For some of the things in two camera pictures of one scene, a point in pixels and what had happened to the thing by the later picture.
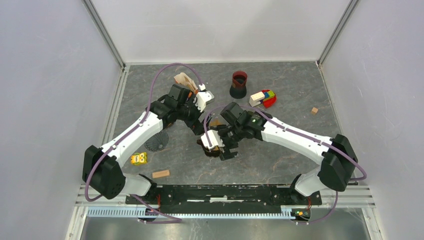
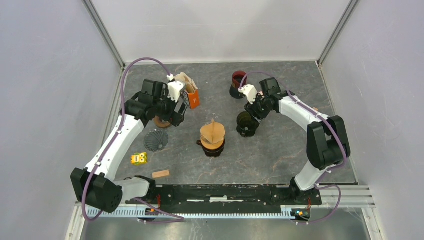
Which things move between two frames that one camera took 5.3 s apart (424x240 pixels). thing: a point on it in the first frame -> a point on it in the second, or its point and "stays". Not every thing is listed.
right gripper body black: x=230 y=136 -> x=259 y=109
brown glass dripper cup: x=209 y=153 stays
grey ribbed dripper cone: x=158 y=142 stays
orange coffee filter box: x=182 y=78 stays
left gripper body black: x=191 y=114 -> x=167 y=107
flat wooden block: x=161 y=174 stays
